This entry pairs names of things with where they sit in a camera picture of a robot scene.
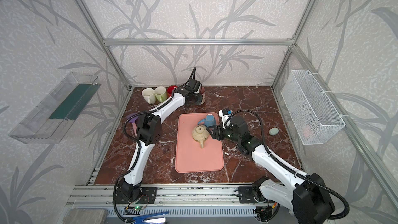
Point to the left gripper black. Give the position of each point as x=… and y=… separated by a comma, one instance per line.
x=197, y=96

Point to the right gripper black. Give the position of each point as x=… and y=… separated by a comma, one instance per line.
x=219, y=132

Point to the pink mug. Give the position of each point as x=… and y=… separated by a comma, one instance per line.
x=203, y=94

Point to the red mug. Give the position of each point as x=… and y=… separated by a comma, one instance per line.
x=170, y=90

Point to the blue mug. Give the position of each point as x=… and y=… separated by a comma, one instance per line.
x=208, y=121

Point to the light green mug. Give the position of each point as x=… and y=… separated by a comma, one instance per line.
x=161, y=94

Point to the beige teapot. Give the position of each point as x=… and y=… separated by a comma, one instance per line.
x=200, y=134

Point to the white mug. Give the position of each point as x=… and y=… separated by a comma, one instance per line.
x=149, y=95

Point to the pink plastic tray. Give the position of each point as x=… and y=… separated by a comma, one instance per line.
x=190, y=157

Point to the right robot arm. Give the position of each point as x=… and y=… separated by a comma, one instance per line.
x=305, y=196

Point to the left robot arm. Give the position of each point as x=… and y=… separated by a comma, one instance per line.
x=149, y=132

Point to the pale green soap bar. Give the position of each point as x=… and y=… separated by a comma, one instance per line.
x=273, y=131

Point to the purple spatula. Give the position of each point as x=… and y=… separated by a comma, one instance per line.
x=133, y=118

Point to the pink item in basket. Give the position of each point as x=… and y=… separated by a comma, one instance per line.
x=308, y=132

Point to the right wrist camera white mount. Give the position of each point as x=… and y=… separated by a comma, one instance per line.
x=225, y=115

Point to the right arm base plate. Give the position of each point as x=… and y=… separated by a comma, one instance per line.
x=248, y=195

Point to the white wire basket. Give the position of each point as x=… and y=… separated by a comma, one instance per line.
x=309, y=104

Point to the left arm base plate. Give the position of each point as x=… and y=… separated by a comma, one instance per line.
x=147, y=195

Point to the blue handled tool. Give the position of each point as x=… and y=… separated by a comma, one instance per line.
x=157, y=218

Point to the clear plastic wall shelf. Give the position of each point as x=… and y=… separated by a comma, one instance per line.
x=52, y=118

